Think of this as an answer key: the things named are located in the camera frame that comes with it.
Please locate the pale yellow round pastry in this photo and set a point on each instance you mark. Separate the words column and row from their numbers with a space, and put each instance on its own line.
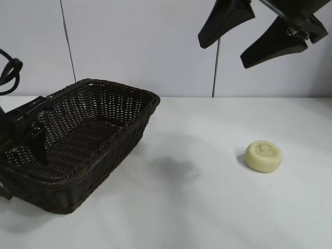
column 263, row 158

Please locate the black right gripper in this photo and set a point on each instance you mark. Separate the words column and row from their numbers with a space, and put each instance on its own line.
column 298, row 13

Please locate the dark brown wicker basket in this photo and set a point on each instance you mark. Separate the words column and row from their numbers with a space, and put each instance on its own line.
column 90, row 145

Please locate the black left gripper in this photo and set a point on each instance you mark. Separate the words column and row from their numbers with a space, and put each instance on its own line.
column 10, row 124

